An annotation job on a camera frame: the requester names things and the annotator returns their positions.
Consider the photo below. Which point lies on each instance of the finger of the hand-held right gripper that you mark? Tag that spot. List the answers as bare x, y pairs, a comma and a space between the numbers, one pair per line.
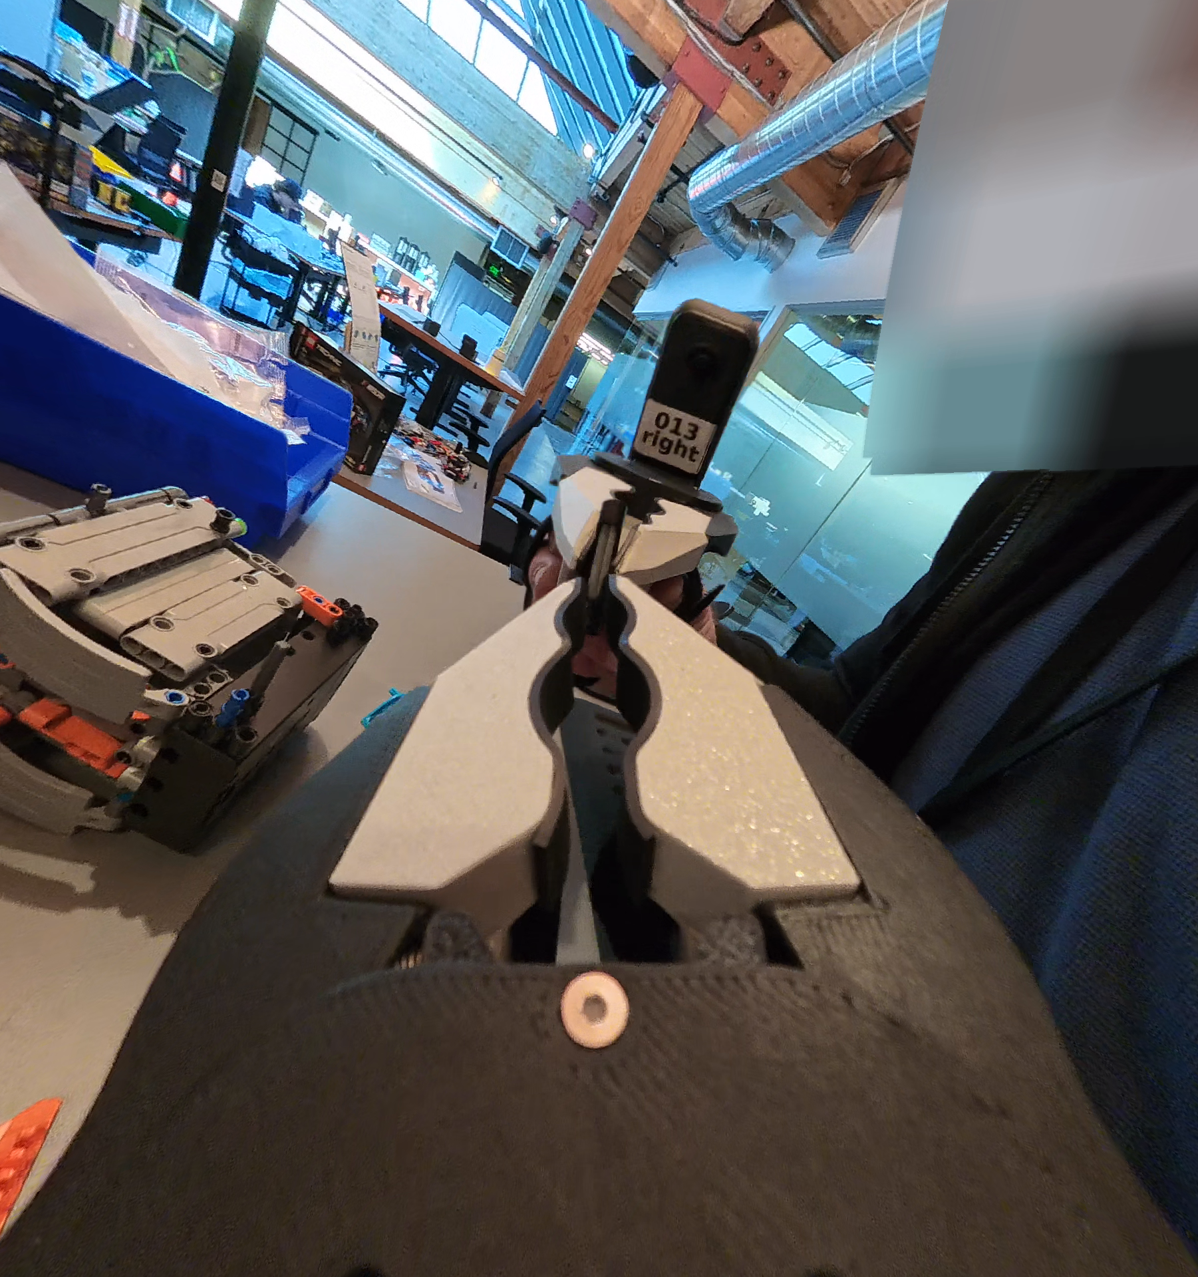
579, 520
674, 545

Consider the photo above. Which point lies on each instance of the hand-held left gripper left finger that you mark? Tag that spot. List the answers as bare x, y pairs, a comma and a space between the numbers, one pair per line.
440, 799

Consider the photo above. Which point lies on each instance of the person's right forearm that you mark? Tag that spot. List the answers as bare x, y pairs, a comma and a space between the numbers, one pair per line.
769, 679

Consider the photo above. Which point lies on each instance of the dark toy car box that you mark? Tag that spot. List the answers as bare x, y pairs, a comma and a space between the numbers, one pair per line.
360, 400

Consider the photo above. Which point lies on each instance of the person's right hand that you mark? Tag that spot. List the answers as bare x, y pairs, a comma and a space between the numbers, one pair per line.
594, 668

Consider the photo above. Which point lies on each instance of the turquoise plastic tool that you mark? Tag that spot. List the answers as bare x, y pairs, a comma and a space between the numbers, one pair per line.
380, 708

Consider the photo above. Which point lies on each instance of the silver air duct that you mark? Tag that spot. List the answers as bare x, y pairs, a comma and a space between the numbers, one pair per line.
819, 110

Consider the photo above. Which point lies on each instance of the thin grey axle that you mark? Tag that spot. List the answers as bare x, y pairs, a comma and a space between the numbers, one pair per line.
275, 674

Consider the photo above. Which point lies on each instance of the blue pin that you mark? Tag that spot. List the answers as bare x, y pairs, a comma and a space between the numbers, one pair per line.
235, 704

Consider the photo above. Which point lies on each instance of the orange wedge panel piece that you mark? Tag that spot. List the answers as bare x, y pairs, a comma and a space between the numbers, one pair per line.
6, 1167

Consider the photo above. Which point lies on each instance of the black pillar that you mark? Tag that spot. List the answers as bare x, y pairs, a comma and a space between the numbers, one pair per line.
220, 150

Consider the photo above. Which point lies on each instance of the grey building block model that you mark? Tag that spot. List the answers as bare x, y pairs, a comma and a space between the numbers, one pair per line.
110, 599

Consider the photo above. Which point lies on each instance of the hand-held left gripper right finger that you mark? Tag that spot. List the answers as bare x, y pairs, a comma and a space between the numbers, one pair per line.
749, 799

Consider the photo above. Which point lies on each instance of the blue bin with plastic bags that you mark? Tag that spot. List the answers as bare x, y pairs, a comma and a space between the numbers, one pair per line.
110, 400

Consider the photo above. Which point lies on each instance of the black studded armrest pad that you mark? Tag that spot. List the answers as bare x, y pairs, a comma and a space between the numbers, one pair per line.
603, 739

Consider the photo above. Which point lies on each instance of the black office chair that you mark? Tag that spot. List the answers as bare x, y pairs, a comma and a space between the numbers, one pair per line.
514, 489

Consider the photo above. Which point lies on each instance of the black jacket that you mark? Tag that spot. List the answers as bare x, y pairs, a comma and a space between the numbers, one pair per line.
958, 599

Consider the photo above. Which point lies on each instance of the blue woven fabric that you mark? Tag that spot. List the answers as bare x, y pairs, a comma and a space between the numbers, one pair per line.
1108, 848

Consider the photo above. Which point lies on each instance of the wooden support column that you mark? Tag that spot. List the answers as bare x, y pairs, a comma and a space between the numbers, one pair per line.
609, 249

